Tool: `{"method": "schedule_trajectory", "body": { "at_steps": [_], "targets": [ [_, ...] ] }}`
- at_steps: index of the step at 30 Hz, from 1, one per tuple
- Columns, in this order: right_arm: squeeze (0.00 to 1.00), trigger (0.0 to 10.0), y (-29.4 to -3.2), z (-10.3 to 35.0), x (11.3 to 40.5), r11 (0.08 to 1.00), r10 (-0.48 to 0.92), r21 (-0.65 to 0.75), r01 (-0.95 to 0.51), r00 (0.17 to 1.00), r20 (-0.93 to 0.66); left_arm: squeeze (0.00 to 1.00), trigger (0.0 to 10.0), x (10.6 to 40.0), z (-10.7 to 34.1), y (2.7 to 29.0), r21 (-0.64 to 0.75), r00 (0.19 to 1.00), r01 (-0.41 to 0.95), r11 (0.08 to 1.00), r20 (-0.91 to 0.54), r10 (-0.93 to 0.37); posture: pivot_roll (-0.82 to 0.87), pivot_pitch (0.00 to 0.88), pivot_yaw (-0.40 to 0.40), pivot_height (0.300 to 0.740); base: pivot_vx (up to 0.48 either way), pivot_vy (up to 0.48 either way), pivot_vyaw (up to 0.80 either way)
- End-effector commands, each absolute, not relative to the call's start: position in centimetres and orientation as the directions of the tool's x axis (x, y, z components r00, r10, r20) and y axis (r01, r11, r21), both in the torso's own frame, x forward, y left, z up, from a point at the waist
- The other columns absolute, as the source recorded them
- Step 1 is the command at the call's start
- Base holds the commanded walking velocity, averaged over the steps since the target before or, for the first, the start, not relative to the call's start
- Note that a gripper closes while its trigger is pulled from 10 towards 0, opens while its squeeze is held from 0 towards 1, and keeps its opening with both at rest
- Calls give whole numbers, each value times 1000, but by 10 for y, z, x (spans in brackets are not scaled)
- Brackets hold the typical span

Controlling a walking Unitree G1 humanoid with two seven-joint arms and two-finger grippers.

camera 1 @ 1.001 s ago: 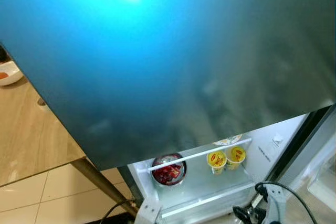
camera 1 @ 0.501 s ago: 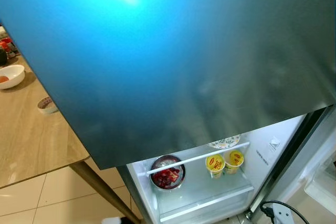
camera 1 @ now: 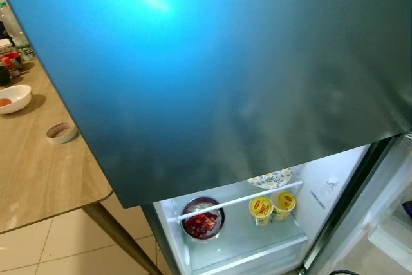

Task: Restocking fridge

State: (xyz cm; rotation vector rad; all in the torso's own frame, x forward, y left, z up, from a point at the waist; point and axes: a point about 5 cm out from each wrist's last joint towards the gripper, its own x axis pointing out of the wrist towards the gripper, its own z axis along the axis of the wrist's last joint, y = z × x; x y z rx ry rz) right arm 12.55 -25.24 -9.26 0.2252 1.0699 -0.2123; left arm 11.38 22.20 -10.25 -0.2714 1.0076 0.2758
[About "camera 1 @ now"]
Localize floral plate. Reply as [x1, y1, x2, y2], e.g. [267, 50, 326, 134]
[247, 168, 293, 190]

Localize fridge cabinet white interior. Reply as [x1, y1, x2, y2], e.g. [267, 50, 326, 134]
[142, 135, 395, 275]

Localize grey steel fridge freezer door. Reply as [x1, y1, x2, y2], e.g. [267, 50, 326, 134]
[0, 0, 412, 209]

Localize white ceramic bowl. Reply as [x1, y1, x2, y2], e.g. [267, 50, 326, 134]
[0, 84, 32, 115]

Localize white tape roll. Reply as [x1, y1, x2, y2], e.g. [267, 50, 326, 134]
[46, 122, 79, 145]

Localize red lidded jar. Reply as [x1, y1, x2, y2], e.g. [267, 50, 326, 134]
[0, 50, 24, 74]

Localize white-rimmed glass fridge shelf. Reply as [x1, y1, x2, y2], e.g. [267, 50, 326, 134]
[191, 232, 310, 275]
[167, 181, 304, 225]

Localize yellow cup noodle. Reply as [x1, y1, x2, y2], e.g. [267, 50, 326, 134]
[249, 195, 274, 227]
[272, 190, 297, 222]

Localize wooden table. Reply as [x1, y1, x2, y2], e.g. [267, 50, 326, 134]
[0, 53, 115, 235]

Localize wooden table leg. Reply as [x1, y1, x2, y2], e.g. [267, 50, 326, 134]
[82, 201, 163, 275]

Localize metal bowl red contents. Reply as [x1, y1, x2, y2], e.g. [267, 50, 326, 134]
[180, 196, 226, 242]

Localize open fridge door white lining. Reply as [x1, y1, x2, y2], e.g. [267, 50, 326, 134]
[301, 133, 412, 275]

